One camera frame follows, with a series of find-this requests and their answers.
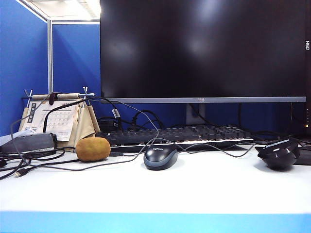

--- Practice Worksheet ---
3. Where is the black monitor with white lettering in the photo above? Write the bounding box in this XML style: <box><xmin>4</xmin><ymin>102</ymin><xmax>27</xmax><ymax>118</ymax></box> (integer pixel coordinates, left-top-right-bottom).
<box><xmin>303</xmin><ymin>0</ymin><xmax>311</xmax><ymax>136</ymax></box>

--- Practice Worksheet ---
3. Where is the small black power adapter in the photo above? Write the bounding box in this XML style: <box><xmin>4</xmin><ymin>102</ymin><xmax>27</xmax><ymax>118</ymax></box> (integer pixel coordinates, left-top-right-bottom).
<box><xmin>98</xmin><ymin>117</ymin><xmax>122</xmax><ymax>133</ymax></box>

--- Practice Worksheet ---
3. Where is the black mechanical keyboard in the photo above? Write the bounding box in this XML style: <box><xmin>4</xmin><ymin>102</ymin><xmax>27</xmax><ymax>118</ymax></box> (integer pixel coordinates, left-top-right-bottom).
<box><xmin>96</xmin><ymin>125</ymin><xmax>255</xmax><ymax>149</ymax></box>

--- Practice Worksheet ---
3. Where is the grey monitor stand neck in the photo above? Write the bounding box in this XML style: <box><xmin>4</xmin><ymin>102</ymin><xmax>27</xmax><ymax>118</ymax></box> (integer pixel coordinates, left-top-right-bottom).
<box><xmin>186</xmin><ymin>103</ymin><xmax>207</xmax><ymax>126</ymax></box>

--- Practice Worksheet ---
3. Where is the dark grey rectangular box device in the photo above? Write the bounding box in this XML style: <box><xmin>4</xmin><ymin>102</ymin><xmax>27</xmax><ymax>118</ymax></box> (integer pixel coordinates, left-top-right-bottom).
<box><xmin>0</xmin><ymin>132</ymin><xmax>58</xmax><ymax>154</ymax></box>

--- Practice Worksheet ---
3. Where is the black cable with gold USB plug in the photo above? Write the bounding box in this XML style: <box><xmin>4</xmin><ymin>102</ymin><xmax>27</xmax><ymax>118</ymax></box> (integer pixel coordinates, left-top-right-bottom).
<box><xmin>0</xmin><ymin>168</ymin><xmax>30</xmax><ymax>181</ymax></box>

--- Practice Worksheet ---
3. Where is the aluminium partition frame post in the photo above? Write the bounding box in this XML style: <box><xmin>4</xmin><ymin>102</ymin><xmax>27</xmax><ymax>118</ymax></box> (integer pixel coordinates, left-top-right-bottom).
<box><xmin>47</xmin><ymin>18</ymin><xmax>101</xmax><ymax>95</ymax></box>

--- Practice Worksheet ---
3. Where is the long dark mouse cable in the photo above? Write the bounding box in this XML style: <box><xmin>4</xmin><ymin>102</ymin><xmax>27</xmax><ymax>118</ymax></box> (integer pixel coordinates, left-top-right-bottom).
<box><xmin>21</xmin><ymin>138</ymin><xmax>259</xmax><ymax>172</ymax></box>

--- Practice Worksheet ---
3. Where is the large black computer monitor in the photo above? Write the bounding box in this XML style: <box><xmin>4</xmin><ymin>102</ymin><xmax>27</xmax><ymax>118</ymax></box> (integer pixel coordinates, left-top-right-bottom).
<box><xmin>100</xmin><ymin>0</ymin><xmax>307</xmax><ymax>104</ymax></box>

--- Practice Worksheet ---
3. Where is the looped black cable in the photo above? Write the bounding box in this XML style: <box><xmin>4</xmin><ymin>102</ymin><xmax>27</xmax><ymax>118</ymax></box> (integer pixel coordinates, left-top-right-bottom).
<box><xmin>131</xmin><ymin>109</ymin><xmax>166</xmax><ymax>131</ymax></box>

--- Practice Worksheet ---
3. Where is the brown fuzzy kiwi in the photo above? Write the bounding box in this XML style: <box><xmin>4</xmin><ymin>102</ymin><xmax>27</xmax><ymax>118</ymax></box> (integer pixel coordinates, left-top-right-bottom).
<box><xmin>75</xmin><ymin>137</ymin><xmax>112</xmax><ymax>163</ymax></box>

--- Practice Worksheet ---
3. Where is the grey and black mouse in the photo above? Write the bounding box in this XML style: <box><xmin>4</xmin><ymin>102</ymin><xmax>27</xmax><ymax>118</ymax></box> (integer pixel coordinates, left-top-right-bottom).
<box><xmin>143</xmin><ymin>145</ymin><xmax>179</xmax><ymax>171</ymax></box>

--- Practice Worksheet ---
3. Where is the thick black cable with tag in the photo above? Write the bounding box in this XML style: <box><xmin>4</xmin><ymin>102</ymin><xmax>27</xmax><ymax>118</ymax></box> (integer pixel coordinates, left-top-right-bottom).
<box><xmin>43</xmin><ymin>96</ymin><xmax>124</xmax><ymax>133</ymax></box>

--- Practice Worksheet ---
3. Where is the black angular gaming mouse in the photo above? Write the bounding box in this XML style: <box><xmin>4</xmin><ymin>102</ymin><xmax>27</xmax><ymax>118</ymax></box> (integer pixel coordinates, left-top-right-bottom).
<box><xmin>254</xmin><ymin>138</ymin><xmax>301</xmax><ymax>171</ymax></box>

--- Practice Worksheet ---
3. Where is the thin grey cable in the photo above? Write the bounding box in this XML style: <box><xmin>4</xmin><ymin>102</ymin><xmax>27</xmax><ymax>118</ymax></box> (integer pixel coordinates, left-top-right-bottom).
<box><xmin>9</xmin><ymin>93</ymin><xmax>160</xmax><ymax>156</ymax></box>

